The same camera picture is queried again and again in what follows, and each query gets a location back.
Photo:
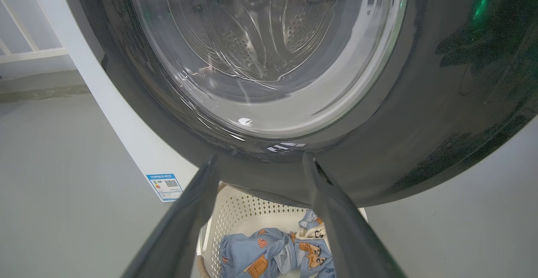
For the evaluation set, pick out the blue garment with orange patches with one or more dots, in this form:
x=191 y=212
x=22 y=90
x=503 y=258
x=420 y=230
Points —
x=248 y=252

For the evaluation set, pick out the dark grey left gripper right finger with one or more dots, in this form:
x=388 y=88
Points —
x=344 y=236

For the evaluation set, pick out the cream perforated laundry basket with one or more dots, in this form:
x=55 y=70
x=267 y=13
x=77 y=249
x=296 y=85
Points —
x=252 y=215

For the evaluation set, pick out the white washing machine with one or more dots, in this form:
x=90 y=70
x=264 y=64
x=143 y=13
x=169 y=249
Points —
x=126 y=122

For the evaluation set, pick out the cream and blue cartoon garment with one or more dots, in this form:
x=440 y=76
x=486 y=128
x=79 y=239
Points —
x=313 y=255

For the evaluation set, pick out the white metal railing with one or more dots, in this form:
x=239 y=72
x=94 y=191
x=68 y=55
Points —
x=25 y=55

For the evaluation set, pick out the blue white energy label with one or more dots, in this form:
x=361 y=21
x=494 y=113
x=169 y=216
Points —
x=164 y=186

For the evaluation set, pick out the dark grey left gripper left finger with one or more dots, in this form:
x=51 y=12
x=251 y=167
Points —
x=185 y=223

